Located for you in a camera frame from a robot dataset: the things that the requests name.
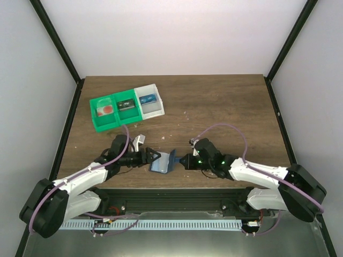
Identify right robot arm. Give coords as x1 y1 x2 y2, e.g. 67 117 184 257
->
180 154 326 222

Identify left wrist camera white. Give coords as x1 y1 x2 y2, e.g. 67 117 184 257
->
131 134 145 152

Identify green bin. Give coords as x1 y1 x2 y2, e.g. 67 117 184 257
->
111 89 143 126
90 95 119 132

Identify blue card stack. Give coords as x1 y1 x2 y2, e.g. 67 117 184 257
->
139 94 157 105

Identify black card stack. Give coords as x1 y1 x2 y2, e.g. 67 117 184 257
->
116 99 136 111

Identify light blue cable duct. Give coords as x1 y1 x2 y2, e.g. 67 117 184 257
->
60 220 242 231

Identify middle green bin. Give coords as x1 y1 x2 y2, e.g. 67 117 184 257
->
111 89 143 126

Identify black aluminium frame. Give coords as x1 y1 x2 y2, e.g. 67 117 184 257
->
14 0 338 257

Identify blue card holder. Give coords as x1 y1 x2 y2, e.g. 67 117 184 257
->
149 149 181 175

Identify white bin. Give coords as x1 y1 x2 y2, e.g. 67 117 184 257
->
134 84 165 120

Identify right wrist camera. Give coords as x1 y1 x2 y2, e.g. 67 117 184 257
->
189 138 221 161

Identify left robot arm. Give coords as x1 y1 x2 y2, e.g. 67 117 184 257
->
19 134 161 238

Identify left green bin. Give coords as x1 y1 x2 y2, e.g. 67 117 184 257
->
90 95 119 132

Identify red white card stack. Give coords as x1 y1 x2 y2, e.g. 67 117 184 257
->
96 105 114 117

